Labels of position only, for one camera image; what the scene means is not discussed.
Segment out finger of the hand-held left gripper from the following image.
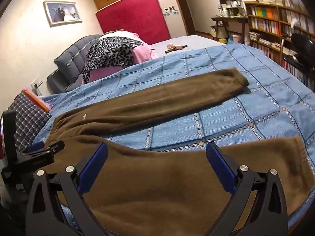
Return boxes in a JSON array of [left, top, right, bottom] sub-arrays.
[[20, 140, 66, 156]]

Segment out plaid cloth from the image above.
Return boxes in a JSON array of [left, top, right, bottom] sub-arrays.
[[7, 92, 51, 151]]

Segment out orange cloth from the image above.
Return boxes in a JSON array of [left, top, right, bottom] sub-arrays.
[[23, 89, 53, 112]]

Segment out framed wall photo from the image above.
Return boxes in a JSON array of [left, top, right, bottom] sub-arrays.
[[43, 0, 83, 27]]

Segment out grey padded headboard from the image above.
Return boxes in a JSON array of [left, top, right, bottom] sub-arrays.
[[47, 34, 104, 94]]

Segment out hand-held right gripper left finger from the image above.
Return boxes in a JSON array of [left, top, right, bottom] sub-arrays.
[[25, 143, 109, 236]]

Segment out small wooden shelf unit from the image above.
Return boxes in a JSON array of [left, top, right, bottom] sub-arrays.
[[216, 0, 247, 18]]

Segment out leopard print cloth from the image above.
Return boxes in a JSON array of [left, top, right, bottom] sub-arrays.
[[82, 36, 145, 84]]

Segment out brown fleece blanket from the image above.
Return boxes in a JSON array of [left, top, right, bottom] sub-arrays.
[[45, 67, 315, 236]]

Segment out wooden bookshelf with books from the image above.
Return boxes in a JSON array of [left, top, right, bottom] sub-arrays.
[[244, 0, 315, 91]]

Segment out wooden door frame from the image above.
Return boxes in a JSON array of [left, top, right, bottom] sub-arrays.
[[173, 0, 195, 36]]

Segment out blue checked blanket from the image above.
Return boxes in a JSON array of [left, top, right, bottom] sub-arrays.
[[32, 43, 315, 236]]

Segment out wooden desk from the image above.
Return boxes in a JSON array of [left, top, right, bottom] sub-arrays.
[[210, 16, 249, 46]]

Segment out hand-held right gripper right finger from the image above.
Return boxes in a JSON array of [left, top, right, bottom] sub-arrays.
[[205, 141, 289, 236]]

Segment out black office chair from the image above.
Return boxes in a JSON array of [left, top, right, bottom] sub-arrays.
[[281, 31, 315, 91]]

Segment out red curtain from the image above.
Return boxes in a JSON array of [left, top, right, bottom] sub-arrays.
[[92, 0, 189, 46]]

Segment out pink hair dryer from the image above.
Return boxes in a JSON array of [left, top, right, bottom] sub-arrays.
[[164, 43, 189, 53]]

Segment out light grey bed sheet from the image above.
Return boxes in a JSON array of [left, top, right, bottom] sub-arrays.
[[150, 35, 226, 60]]

